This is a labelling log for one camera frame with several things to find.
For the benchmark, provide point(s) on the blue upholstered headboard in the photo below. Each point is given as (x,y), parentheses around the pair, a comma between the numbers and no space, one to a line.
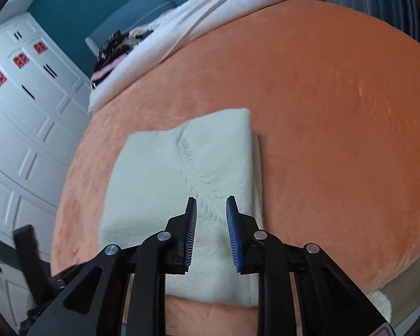
(132,10)

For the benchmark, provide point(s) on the orange plush blanket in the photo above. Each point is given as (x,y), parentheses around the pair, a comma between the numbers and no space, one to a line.
(336,129)

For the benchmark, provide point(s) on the pile of dark clothes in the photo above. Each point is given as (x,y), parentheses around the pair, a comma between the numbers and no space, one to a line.
(115,49)

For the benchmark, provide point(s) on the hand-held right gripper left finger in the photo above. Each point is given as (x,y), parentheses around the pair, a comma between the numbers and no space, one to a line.
(190,234)

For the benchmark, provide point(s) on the pale pink duvet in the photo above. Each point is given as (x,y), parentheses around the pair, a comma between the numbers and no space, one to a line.
(196,17)

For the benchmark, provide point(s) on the blue-grey curtain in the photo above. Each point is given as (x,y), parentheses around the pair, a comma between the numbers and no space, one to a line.
(364,0)

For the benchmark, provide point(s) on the white fluffy rug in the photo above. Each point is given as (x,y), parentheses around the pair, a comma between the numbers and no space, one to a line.
(379,304)

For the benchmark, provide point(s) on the cream knit cardigan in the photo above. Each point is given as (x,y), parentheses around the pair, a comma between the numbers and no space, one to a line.
(153,168)

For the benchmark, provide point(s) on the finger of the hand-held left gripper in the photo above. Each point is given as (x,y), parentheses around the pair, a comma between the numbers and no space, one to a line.
(27,252)

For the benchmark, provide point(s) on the white wardrobe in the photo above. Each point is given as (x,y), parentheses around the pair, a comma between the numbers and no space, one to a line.
(24,140)

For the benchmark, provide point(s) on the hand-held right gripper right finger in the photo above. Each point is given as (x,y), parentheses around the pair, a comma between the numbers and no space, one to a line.
(232,234)

